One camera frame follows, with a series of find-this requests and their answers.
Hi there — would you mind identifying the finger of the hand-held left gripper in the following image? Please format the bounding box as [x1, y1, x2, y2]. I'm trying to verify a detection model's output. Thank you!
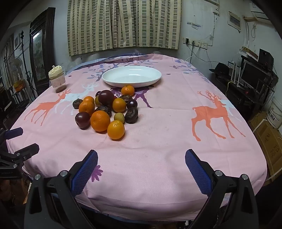
[0, 127, 24, 142]
[0, 143, 40, 164]

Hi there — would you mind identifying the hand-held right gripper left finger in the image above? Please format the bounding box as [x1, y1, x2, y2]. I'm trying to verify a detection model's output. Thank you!
[24, 150, 98, 229]

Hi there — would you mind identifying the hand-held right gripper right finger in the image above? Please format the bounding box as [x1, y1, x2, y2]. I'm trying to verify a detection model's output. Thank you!
[185, 149, 259, 229]

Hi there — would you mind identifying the large dark purple plum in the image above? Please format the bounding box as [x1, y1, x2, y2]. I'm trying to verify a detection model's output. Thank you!
[98, 90, 114, 105]
[75, 112, 91, 129]

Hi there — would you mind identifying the large orange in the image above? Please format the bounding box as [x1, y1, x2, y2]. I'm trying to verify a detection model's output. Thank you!
[90, 110, 111, 132]

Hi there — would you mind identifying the white oval plate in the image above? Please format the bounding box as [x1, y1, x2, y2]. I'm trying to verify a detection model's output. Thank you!
[102, 66, 162, 88]

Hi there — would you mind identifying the pink deer printed tablecloth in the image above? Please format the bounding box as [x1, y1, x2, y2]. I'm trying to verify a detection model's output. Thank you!
[5, 53, 268, 221]

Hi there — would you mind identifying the orange box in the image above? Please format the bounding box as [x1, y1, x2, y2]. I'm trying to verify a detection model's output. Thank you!
[13, 80, 24, 92]

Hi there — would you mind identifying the plastic bottle with beige lid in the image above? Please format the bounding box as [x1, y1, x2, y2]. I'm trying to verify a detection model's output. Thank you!
[48, 65, 67, 94]

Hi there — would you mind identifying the white standing fan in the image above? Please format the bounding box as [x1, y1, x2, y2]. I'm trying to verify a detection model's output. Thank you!
[10, 58, 23, 77]

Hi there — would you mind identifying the cardboard box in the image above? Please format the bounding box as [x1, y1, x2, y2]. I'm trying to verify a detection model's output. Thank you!
[253, 119, 282, 174]

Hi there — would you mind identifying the dark framed painting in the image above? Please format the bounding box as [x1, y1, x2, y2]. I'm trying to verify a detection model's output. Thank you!
[29, 7, 56, 97]

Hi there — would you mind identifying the black desk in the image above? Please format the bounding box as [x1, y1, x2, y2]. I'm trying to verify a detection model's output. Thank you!
[211, 73, 278, 113]

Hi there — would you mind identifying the black metal stand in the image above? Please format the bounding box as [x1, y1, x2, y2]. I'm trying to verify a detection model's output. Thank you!
[19, 31, 37, 99]

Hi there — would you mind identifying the white plastic bucket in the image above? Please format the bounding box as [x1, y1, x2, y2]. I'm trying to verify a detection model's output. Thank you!
[266, 97, 282, 129]

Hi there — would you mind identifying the white router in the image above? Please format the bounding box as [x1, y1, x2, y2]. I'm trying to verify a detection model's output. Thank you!
[228, 62, 243, 87]

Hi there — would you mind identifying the black hat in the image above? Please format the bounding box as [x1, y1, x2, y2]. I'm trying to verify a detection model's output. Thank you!
[209, 62, 231, 77]

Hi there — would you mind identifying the computer monitor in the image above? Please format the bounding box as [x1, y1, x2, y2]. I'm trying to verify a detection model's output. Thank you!
[240, 60, 268, 88]

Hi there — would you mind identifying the black speaker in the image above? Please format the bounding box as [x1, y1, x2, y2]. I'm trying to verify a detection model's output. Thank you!
[258, 48, 274, 66]

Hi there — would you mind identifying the striped beige grey curtain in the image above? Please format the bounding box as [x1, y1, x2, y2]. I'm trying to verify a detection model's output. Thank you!
[67, 0, 119, 56]
[118, 0, 182, 51]

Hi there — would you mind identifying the white air conditioner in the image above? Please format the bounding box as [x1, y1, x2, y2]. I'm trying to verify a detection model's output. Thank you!
[251, 10, 271, 22]

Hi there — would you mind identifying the white cable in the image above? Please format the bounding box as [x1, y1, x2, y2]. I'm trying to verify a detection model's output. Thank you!
[185, 45, 200, 63]

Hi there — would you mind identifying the white wall power strip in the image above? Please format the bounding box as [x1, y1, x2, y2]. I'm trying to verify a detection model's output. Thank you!
[191, 40, 208, 49]

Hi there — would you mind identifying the white wall electrical box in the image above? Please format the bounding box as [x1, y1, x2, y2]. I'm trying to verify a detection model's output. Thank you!
[228, 11, 241, 33]

